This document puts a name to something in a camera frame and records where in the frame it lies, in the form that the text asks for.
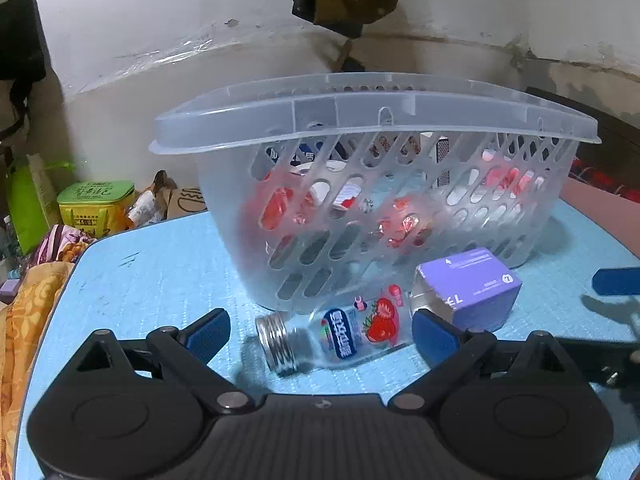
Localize yellow green tin box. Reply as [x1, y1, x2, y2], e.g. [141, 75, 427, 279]
[56, 180, 137, 238]

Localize red candy bag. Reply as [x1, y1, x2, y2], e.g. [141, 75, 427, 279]
[375, 197, 436, 251]

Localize green shopping bag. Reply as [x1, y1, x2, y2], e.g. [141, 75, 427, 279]
[5, 160, 76, 253]

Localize dark wooden headboard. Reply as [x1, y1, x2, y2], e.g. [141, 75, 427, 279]
[525, 86, 640, 161]

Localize strawberry label glass bottle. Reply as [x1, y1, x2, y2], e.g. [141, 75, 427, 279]
[255, 296, 418, 375]

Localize pink patterned cloth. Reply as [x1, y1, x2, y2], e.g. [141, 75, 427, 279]
[20, 225, 98, 271]

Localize black hanging jacket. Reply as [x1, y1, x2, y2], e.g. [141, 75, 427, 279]
[0, 0, 48, 141]

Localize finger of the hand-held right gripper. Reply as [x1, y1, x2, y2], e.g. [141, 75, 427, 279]
[567, 339, 640, 388]
[592, 267, 640, 297]

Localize translucent plastic basket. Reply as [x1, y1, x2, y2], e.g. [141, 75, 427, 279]
[149, 72, 603, 313]

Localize pink blanket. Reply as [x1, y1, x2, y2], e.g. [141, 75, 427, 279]
[560, 177, 640, 226]

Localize pink rose tissue pack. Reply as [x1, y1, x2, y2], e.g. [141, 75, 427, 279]
[480, 152, 538, 196]

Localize brown paper bag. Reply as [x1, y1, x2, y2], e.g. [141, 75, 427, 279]
[160, 185, 208, 221]

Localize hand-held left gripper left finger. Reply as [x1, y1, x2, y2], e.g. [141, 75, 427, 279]
[60, 308, 254, 415]

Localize black and white box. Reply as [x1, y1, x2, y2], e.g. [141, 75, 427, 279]
[420, 132, 453, 196]

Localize snack packet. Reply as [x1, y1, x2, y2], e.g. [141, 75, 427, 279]
[127, 170, 176, 228]

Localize purple box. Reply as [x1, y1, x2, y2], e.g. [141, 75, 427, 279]
[411, 246, 523, 333]

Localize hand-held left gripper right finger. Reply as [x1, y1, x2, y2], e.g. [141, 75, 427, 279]
[387, 308, 583, 413]

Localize orange patterned blanket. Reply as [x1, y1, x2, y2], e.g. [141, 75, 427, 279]
[0, 260, 76, 480]

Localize red plaid cloth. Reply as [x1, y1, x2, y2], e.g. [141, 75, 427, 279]
[570, 155, 640, 196]

